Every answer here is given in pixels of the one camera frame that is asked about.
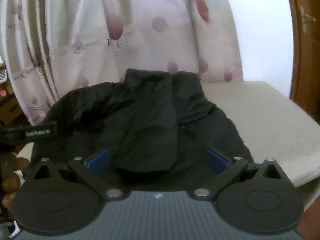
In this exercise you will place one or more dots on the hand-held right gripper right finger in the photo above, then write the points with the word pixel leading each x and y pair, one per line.
pixel 217 160

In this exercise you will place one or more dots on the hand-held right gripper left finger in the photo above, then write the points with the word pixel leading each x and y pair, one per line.
pixel 96 161

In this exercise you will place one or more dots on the black jacket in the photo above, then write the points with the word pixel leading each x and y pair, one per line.
pixel 150 120

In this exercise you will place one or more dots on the cardboard box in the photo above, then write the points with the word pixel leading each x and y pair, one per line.
pixel 10 110

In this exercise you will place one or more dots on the brown lumpy object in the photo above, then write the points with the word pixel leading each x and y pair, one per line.
pixel 10 177

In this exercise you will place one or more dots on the brown wooden door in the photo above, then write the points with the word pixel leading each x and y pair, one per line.
pixel 308 62

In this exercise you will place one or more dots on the floral print curtain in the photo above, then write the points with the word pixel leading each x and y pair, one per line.
pixel 140 30

